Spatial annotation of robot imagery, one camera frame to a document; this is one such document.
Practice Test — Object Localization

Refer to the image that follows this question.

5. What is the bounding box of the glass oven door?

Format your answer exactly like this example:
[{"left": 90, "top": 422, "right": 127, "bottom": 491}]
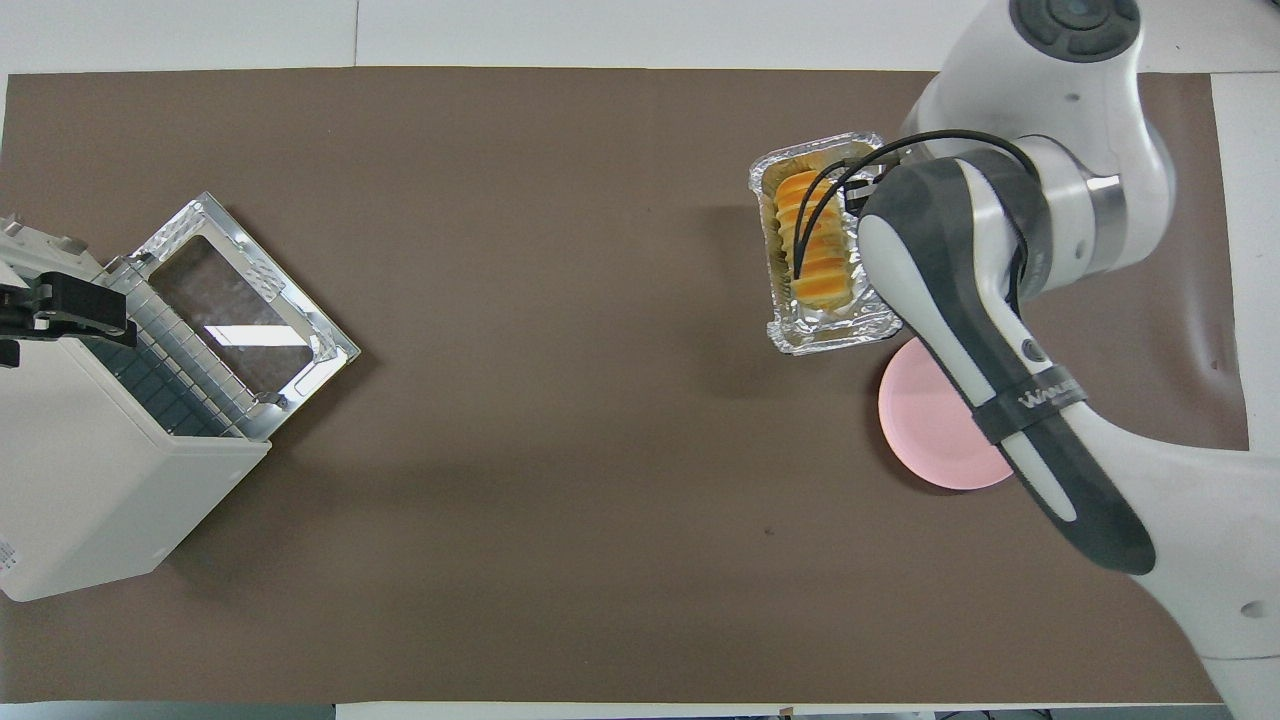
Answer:
[{"left": 128, "top": 192, "right": 361, "bottom": 441}]

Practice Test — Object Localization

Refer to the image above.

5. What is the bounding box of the aluminium foil tray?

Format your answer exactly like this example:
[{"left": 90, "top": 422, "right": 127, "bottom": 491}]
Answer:
[{"left": 748, "top": 132, "right": 904, "bottom": 356}]

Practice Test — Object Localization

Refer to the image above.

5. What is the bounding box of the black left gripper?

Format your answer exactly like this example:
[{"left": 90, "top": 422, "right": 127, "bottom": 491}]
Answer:
[{"left": 0, "top": 272, "right": 138, "bottom": 369}]

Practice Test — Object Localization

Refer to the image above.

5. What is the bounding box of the brown table mat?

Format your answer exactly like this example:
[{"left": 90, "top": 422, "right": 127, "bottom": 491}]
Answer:
[{"left": 0, "top": 67, "right": 1251, "bottom": 704}]

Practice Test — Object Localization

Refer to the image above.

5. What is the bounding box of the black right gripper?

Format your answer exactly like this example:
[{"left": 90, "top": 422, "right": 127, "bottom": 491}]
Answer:
[{"left": 843, "top": 150, "right": 906, "bottom": 214}]

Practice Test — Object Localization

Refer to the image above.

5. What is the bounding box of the golden ridged bread loaf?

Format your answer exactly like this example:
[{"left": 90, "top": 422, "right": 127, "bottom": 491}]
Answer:
[{"left": 773, "top": 170, "right": 859, "bottom": 313}]

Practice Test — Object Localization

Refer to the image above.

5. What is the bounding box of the oven wire rack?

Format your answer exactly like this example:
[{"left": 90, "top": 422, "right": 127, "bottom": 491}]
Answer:
[{"left": 85, "top": 270, "right": 251, "bottom": 441}]

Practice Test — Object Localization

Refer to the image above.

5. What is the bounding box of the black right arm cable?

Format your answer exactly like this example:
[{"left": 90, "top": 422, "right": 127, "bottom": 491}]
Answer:
[{"left": 793, "top": 130, "right": 1043, "bottom": 301}]

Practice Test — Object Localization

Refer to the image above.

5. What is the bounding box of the pink round plate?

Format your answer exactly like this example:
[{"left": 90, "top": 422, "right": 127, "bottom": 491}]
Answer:
[{"left": 878, "top": 337, "right": 1019, "bottom": 491}]

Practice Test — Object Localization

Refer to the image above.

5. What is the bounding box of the cream toaster oven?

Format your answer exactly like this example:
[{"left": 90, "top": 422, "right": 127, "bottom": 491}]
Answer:
[{"left": 0, "top": 215, "right": 271, "bottom": 603}]

